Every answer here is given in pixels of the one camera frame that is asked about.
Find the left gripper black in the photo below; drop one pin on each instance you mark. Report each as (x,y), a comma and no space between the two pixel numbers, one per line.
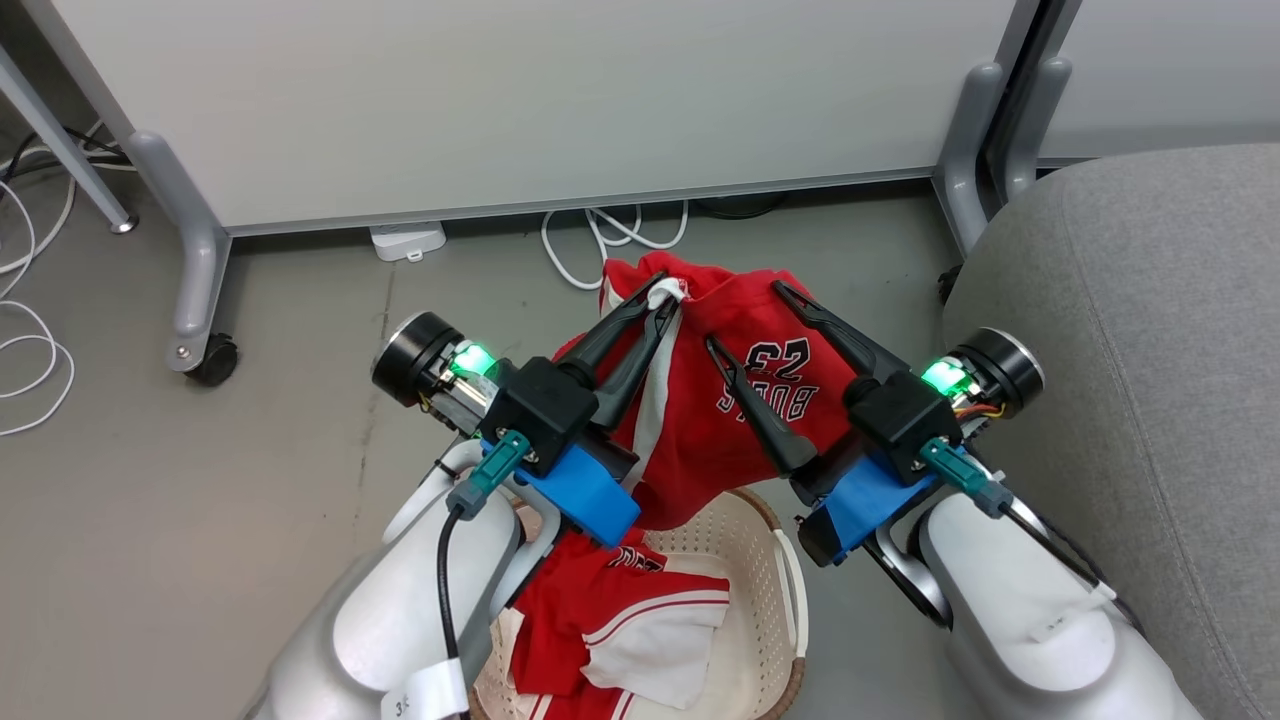
(540,405)

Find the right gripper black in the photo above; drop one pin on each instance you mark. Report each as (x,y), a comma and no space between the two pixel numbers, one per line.
(905,420)

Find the red basketball jersey number 23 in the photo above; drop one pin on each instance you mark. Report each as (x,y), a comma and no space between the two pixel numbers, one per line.
(700,430)

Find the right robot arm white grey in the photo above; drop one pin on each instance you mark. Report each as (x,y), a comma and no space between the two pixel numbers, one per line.
(1020,620)

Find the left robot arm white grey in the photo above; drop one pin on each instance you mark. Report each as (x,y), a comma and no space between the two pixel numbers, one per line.
(400,620)

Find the cream perforated laundry basket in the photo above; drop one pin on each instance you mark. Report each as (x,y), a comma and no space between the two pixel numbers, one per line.
(740,560)

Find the small black caster wheel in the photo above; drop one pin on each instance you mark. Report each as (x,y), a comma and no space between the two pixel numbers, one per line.
(949,285)

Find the white power strip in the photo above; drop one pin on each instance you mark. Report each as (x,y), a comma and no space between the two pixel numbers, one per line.
(405,242)

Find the wide white partition panel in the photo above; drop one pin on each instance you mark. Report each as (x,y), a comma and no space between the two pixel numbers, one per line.
(550,100)

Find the grey partition leg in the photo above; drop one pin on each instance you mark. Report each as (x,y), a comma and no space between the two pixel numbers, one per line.
(195,280)
(960,170)
(1030,130)

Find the red white striped garment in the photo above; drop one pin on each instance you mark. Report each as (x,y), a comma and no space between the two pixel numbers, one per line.
(560,610)

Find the grey fabric sofa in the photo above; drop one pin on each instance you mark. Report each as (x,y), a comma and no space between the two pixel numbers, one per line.
(1150,350)

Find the white paper label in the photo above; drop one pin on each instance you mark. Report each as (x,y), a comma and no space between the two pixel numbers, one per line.
(430,692)

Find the large black caster wheel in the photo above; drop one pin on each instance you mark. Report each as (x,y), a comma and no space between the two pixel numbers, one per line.
(215,362)

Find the thin grey metal stand leg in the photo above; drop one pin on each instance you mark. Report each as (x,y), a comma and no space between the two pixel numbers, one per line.
(60,135)

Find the right wrist camera blue mount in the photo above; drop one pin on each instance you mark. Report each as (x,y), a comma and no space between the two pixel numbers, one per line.
(865,505)

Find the wrist camera blue mount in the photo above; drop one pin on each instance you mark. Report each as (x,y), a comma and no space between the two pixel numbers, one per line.
(580,495)
(865,505)

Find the left wrist camera blue mount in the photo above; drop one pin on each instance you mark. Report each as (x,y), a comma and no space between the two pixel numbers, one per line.
(580,495)

